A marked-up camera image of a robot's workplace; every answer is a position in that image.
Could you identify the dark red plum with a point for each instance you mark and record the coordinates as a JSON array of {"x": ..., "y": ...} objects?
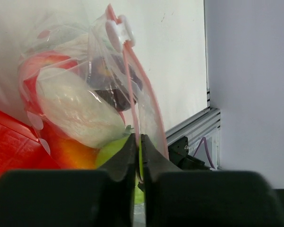
[{"x": 107, "y": 85}]

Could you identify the aluminium mounting rail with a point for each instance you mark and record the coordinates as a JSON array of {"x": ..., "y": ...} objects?
[{"x": 203, "y": 133}]

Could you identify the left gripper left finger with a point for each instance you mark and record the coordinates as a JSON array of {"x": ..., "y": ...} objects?
[{"x": 71, "y": 198}]

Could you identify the red tomato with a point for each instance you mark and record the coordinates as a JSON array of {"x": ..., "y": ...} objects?
[{"x": 30, "y": 68}]

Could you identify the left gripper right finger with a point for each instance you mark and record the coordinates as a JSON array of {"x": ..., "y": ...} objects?
[{"x": 177, "y": 198}]

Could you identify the red plastic tray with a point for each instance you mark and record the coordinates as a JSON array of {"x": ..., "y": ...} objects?
[{"x": 20, "y": 148}]

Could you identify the white radish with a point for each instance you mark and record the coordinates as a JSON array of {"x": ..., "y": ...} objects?
[{"x": 76, "y": 110}]

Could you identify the clear zip top bag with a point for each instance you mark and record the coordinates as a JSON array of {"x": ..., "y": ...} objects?
[{"x": 111, "y": 37}]

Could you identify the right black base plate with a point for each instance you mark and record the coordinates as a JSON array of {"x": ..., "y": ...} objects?
[{"x": 179, "y": 156}]

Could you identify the red orange mango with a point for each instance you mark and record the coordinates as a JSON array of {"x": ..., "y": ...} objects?
[{"x": 65, "y": 151}]

